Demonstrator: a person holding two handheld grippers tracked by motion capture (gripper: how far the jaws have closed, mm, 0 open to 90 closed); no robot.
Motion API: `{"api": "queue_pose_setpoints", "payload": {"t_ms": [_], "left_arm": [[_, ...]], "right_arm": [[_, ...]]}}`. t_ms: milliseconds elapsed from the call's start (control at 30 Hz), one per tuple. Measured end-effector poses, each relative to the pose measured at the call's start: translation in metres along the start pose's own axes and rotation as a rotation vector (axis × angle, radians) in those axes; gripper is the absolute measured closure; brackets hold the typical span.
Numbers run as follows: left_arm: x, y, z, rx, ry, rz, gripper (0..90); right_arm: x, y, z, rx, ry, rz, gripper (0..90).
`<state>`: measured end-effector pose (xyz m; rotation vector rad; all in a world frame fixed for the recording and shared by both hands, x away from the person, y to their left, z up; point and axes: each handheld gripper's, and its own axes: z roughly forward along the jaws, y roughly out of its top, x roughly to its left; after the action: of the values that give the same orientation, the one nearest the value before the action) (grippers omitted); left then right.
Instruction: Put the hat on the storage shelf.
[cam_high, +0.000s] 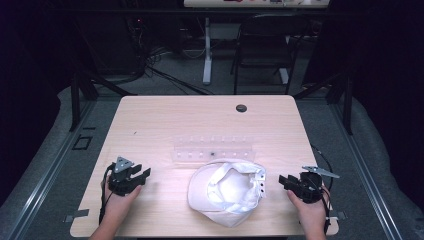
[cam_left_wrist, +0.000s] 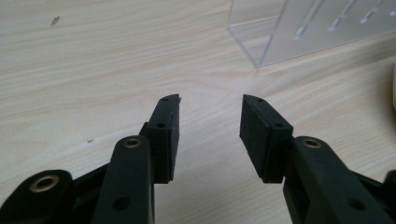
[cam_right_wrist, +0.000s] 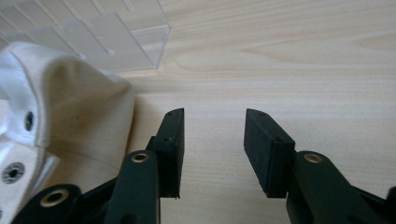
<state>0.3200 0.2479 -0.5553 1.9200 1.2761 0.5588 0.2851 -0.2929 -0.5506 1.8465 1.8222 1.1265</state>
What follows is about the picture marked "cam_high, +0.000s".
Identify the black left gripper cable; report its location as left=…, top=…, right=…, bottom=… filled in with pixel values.
left=98, top=165, right=115, bottom=225

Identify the person's left hand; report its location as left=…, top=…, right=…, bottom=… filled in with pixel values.
left=99, top=181, right=143, bottom=228

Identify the person's right hand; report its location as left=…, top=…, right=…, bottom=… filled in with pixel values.
left=286, top=190, right=329, bottom=232

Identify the white cap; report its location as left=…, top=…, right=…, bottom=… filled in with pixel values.
left=186, top=157, right=268, bottom=229

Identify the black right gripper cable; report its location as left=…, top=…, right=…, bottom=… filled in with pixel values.
left=310, top=144, right=335, bottom=235

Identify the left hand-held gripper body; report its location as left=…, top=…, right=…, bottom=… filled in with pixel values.
left=107, top=156, right=148, bottom=197

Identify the black chair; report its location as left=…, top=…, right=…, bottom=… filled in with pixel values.
left=229, top=12, right=312, bottom=96

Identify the clear acrylic rack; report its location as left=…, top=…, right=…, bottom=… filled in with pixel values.
left=171, top=134, right=256, bottom=165

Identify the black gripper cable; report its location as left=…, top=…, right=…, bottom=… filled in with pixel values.
left=310, top=144, right=335, bottom=235
left=98, top=165, right=115, bottom=225

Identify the black metal stand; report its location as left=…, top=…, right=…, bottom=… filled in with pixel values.
left=293, top=68, right=354, bottom=136
left=68, top=68, right=138, bottom=132

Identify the bundle of floor cables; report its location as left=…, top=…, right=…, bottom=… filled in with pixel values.
left=128, top=16, right=214, bottom=96

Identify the white desk leg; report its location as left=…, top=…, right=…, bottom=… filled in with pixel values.
left=202, top=16, right=215, bottom=86

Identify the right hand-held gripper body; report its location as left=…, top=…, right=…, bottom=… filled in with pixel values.
left=292, top=165, right=341, bottom=205

